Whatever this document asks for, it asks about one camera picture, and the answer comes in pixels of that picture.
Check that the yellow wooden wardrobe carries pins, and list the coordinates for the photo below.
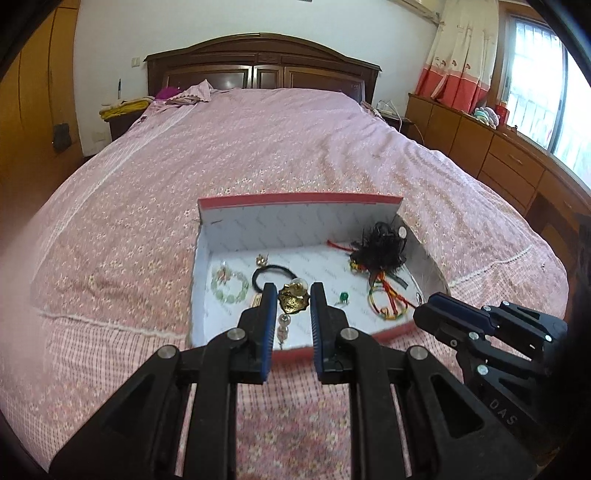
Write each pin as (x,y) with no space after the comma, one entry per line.
(37,115)

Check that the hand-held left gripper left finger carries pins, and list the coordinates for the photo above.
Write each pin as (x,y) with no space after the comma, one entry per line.
(265,323)

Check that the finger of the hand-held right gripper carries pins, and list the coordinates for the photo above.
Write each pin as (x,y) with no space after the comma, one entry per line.
(434,321)
(450,304)

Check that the dark wooden headboard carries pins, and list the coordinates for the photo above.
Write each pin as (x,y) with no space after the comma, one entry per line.
(277,60)

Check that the black hanging bag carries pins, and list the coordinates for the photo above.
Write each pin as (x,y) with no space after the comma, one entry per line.
(61,137)

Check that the pink striped cloth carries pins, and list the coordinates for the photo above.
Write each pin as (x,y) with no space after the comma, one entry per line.
(194,94)

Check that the green stone earring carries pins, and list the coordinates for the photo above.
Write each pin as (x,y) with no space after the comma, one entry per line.
(343,295)

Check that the dark wooden nightstand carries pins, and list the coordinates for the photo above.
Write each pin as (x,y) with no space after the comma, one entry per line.
(124,127)

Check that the red cardboard box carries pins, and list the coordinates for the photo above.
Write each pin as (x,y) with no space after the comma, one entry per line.
(286,217)

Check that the pink floral bedspread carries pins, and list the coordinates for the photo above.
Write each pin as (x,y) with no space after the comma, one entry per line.
(277,147)

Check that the white and red curtain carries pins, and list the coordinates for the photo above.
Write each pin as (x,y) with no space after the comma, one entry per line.
(457,55)

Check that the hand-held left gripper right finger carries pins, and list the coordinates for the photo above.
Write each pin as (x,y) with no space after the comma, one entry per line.
(317,323)

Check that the magenta cloth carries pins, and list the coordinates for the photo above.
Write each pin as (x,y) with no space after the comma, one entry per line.
(165,92)

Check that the yellow folded cloth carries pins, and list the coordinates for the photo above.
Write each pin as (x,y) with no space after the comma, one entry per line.
(124,108)

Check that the black feather hair accessory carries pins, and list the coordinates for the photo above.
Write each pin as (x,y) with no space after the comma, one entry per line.
(378,251)

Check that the wooden sideboard cabinet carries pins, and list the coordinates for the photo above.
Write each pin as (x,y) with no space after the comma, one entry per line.
(508,157)

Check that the window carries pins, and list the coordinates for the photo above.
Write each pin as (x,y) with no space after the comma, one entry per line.
(540,83)

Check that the pink flower hair clip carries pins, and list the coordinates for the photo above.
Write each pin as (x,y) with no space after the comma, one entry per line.
(255,301)

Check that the gold pearl earring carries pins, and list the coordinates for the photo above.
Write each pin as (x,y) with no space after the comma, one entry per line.
(263,261)
(291,300)

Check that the small red box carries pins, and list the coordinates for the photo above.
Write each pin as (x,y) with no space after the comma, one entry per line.
(501,114)

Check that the pastel plush toy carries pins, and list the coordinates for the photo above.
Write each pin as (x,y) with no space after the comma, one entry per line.
(487,117)

